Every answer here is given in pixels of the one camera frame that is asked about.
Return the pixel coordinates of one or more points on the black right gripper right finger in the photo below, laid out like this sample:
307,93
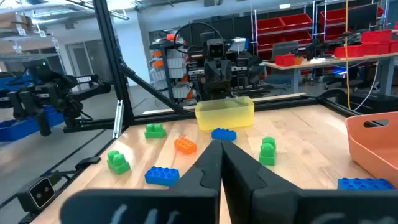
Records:
264,202

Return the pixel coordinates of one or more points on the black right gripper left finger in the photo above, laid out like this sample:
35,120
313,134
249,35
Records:
186,202

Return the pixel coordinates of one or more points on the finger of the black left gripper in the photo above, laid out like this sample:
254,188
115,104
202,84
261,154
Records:
224,71
212,71

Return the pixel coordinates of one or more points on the green two-stud building block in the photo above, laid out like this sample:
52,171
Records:
267,155
119,166
155,133

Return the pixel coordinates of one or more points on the orange toy building block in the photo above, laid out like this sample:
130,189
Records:
185,146

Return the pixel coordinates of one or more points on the blue toy building block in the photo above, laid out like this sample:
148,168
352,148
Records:
224,135
363,184
161,177

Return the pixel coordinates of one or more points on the black idle Trossen robot arm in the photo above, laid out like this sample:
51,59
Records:
56,90

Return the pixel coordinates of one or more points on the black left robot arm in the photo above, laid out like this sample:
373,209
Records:
217,90

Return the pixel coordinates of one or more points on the parts rack with white drawers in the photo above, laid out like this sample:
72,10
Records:
175,63

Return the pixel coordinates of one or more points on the yellow translucent plastic bin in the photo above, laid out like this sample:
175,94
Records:
224,115

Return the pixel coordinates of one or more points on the white metal shelf rack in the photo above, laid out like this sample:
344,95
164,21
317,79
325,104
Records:
256,31

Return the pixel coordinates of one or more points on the small red plastic bin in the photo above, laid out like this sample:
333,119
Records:
284,60

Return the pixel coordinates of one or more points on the grey office chair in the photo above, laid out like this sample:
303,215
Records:
284,48

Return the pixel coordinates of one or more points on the red plastic storage bin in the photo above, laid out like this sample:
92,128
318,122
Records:
376,36
332,17
298,37
270,25
374,49
348,52
297,21

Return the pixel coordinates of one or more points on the wooden top desk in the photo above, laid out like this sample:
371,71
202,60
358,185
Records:
320,62

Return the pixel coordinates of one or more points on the orange plastic basket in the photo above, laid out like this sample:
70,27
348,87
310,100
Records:
373,146

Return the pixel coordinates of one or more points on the dark computer monitor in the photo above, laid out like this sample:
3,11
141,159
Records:
362,17

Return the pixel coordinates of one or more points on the blue plastic tub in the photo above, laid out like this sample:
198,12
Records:
21,127

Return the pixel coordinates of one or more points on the brown cardboard box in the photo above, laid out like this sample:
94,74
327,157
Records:
14,20

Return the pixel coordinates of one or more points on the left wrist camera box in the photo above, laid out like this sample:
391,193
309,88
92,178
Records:
215,49

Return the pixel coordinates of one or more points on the black aluminium table frame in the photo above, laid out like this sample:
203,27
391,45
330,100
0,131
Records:
113,62

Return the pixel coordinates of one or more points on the silver metal bracket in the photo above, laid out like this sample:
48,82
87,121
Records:
118,119

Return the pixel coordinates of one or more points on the black table-level camera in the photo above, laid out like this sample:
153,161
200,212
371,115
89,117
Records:
38,194

